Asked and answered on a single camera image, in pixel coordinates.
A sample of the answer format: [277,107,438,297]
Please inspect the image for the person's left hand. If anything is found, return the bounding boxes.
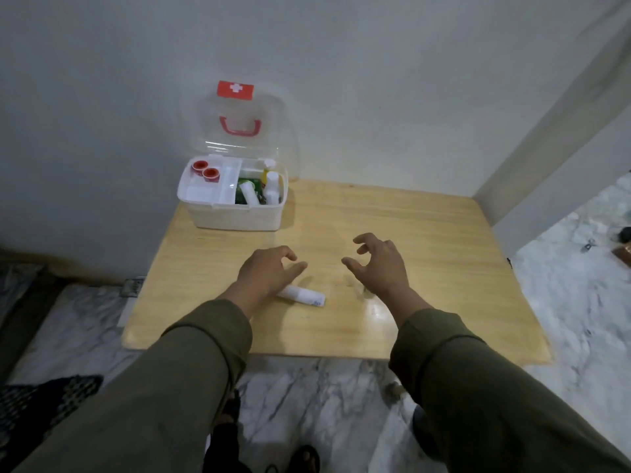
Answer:
[228,245,308,321]

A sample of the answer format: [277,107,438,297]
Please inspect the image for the person's right hand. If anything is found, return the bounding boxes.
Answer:
[341,233,434,329]

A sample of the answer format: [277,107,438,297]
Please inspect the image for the person's left forearm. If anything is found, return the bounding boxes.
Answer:
[14,290,253,473]

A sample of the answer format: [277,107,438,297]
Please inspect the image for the person's right forearm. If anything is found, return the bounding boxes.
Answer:
[388,295,631,473]

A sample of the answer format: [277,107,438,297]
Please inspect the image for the wooden table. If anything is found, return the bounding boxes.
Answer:
[121,178,553,367]

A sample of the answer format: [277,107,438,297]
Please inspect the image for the white first aid box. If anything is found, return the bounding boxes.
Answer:
[177,154,290,231]

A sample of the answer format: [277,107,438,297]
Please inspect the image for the white tray insert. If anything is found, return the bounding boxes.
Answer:
[178,155,243,206]

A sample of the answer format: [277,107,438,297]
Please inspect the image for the clear box lid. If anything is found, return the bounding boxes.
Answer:
[193,81,298,182]

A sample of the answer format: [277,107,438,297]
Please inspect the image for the person's left foot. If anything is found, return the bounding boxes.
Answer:
[213,389,242,434]

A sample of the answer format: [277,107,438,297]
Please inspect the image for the person's foot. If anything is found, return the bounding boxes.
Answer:
[286,444,321,473]
[213,389,242,434]

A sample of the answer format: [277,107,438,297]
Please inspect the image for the person's right foot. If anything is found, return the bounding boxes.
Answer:
[286,444,321,473]

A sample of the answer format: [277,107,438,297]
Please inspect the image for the dark patterned cloth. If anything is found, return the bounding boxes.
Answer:
[0,373,105,461]

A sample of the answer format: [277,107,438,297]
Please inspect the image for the red lid handle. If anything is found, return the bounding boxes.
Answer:
[219,116,262,137]

